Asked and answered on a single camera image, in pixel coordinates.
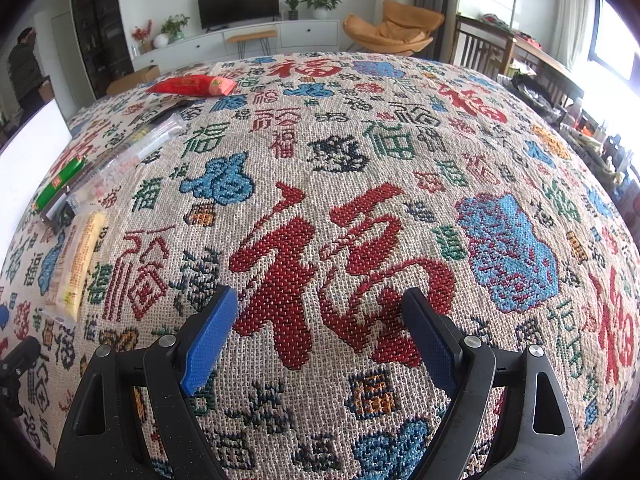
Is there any black display shelf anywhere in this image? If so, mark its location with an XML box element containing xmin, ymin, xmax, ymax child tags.
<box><xmin>70</xmin><ymin>0</ymin><xmax>135</xmax><ymax>100</ymax></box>

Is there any grey curtain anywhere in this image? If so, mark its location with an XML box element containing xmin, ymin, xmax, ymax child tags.
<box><xmin>415</xmin><ymin>0</ymin><xmax>463</xmax><ymax>61</ymax></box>

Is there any large green potted plant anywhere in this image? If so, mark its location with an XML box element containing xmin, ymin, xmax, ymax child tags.
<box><xmin>300</xmin><ymin>0</ymin><xmax>346</xmax><ymax>21</ymax></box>

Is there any window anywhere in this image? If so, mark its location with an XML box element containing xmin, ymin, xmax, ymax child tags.
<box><xmin>582</xmin><ymin>0</ymin><xmax>640</xmax><ymax>86</ymax></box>

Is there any printed woven blanket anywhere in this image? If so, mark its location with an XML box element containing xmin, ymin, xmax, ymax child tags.
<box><xmin>0</xmin><ymin>51</ymin><xmax>640</xmax><ymax>480</ymax></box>

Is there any white panel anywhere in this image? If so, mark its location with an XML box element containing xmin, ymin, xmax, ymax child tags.
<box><xmin>0</xmin><ymin>97</ymin><xmax>72</xmax><ymax>158</ymax></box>

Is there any red snack packet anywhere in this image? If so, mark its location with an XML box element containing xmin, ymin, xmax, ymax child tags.
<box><xmin>146</xmin><ymin>74</ymin><xmax>236</xmax><ymax>97</ymax></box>

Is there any dark foil snack packet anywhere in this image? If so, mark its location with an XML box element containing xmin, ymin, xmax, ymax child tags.
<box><xmin>127</xmin><ymin>99</ymin><xmax>202</xmax><ymax>133</ymax></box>

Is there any green snack packet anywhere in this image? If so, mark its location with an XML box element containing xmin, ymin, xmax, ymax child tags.
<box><xmin>34</xmin><ymin>157</ymin><xmax>86</xmax><ymax>211</ymax></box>

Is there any yellow wafer packet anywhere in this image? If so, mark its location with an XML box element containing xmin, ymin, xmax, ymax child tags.
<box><xmin>45</xmin><ymin>211</ymin><xmax>108</xmax><ymax>322</ymax></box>

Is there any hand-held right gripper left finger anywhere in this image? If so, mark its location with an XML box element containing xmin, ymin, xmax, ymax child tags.
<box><xmin>54</xmin><ymin>285</ymin><xmax>240</xmax><ymax>480</ymax></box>

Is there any dark wooden chair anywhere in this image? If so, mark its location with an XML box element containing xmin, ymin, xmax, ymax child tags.
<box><xmin>454</xmin><ymin>15</ymin><xmax>516</xmax><ymax>81</ymax></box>

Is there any wooden stool with metal legs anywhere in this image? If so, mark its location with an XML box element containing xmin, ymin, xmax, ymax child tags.
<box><xmin>227</xmin><ymin>30</ymin><xmax>277</xmax><ymax>58</ymax></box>

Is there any red flower arrangement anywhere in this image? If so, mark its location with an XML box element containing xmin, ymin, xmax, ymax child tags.
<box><xmin>131</xmin><ymin>20</ymin><xmax>153</xmax><ymax>53</ymax></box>

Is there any cluttered wooden table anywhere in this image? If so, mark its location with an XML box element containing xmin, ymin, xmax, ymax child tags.
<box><xmin>505</xmin><ymin>35</ymin><xmax>640</xmax><ymax>201</ymax></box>

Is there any cardboard box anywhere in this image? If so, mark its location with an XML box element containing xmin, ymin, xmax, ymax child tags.
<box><xmin>106</xmin><ymin>65</ymin><xmax>161</xmax><ymax>96</ymax></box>

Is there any green plant in glass vase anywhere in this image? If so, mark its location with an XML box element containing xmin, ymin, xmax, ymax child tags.
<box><xmin>161</xmin><ymin>14</ymin><xmax>191</xmax><ymax>43</ymax></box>

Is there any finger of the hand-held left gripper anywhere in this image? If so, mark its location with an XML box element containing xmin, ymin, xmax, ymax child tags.
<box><xmin>0</xmin><ymin>335</ymin><xmax>42</xmax><ymax>417</ymax></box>

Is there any black television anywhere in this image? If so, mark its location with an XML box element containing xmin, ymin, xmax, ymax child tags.
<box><xmin>197</xmin><ymin>0</ymin><xmax>280</xmax><ymax>31</ymax></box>

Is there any white television cabinet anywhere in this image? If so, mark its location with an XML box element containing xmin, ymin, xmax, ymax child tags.
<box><xmin>131</xmin><ymin>19</ymin><xmax>341</xmax><ymax>72</ymax></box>

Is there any silver foil snack packet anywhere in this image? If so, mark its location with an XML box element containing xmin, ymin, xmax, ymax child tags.
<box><xmin>42</xmin><ymin>195</ymin><xmax>77</xmax><ymax>233</ymax></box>

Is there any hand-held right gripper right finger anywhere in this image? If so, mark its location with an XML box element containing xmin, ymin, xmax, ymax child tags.
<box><xmin>401</xmin><ymin>287</ymin><xmax>583</xmax><ymax>480</ymax></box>

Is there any orange lounge chair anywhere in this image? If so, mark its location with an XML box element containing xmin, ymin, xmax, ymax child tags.
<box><xmin>343</xmin><ymin>0</ymin><xmax>445</xmax><ymax>57</ymax></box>

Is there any clear plastic snack packet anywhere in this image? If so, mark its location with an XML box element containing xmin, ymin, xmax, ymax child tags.
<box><xmin>70</xmin><ymin>112</ymin><xmax>190</xmax><ymax>207</ymax></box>

